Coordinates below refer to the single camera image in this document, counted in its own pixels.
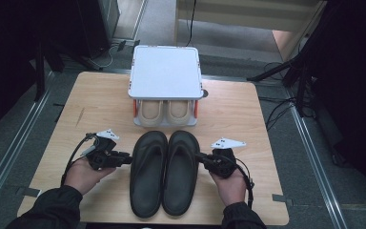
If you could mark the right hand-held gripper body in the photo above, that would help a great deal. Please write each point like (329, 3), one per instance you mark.
(224, 162)

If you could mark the black metal stand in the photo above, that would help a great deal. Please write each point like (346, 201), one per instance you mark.
(39, 73)

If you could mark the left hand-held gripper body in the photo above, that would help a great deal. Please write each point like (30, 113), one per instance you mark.
(103, 157)

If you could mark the white shoe rack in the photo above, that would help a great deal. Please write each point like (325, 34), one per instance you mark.
(165, 73)

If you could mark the dark cabinet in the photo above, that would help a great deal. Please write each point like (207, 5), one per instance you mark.
(95, 25)

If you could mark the black power plugs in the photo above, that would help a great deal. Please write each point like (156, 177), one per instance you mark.
(128, 45)

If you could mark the person's left hand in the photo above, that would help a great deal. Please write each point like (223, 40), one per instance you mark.
(82, 176)

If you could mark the beige wooden furniture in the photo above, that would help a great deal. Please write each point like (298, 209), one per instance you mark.
(251, 14)

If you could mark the black tripod stand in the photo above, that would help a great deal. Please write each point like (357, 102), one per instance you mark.
(273, 70)

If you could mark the metal floor rail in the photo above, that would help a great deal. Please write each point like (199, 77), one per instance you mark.
(317, 165)
(16, 149)

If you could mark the person's right hand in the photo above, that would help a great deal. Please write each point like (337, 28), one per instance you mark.
(233, 189)

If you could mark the black flip-flop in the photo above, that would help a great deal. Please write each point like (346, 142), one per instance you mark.
(147, 184)
(181, 184)

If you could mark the cream perforated clog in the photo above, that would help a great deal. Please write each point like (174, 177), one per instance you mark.
(178, 112)
(151, 113)

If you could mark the grey tape strip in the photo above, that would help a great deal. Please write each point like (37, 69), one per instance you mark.
(28, 191)
(282, 199)

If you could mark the black table grommet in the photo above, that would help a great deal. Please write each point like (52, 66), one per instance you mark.
(206, 93)

